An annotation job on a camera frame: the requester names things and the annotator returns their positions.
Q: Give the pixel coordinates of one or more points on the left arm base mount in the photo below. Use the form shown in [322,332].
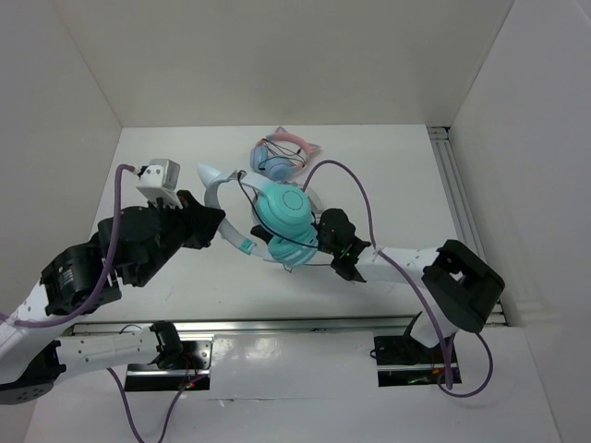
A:
[191,369]

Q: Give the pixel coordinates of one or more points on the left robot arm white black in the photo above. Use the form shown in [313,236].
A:
[34,360]

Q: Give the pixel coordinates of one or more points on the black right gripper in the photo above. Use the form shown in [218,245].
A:
[262,233]

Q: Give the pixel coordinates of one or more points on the grey white headphones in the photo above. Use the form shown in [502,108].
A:
[316,204]

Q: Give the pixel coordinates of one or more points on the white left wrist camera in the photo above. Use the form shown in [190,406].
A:
[157,183]

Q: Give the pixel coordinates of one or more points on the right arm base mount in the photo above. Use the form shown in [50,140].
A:
[403,361]

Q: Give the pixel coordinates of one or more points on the teal cat-ear headphones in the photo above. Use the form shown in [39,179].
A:
[282,210]

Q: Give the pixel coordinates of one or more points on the aluminium rail at table edge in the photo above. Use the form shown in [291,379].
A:
[219,327]

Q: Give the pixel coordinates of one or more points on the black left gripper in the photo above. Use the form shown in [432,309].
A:
[201,221]

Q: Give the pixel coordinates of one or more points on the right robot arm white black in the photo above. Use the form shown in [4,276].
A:
[367,262]

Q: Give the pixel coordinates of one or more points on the pink blue cat-ear headphones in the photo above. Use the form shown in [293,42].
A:
[281,155]

